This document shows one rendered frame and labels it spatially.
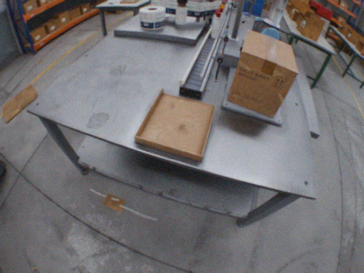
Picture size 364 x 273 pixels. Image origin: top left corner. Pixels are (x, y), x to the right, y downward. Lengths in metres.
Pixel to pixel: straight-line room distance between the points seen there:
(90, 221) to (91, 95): 0.98
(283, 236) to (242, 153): 1.11
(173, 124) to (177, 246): 0.94
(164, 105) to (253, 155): 0.44
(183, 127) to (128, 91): 0.35
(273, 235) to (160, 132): 1.27
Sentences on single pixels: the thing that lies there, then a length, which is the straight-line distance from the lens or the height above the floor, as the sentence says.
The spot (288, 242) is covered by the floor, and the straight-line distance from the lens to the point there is 1.73.
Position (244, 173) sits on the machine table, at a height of 0.83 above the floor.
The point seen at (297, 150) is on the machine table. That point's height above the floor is 0.83.
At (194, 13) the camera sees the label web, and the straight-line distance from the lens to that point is 1.71.
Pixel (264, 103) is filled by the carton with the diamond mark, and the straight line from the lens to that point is 0.86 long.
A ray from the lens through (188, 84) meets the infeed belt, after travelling 0.89.
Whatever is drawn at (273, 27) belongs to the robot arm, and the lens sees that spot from 1.22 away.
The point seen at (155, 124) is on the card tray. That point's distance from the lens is 0.77.
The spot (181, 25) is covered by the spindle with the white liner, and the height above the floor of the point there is 0.90.
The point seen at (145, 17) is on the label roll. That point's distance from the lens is 1.48.
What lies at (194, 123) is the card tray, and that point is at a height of 0.83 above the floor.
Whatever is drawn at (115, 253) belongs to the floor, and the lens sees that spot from 1.48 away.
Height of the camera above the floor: 1.43
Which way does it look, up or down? 54 degrees down
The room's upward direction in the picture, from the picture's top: 6 degrees clockwise
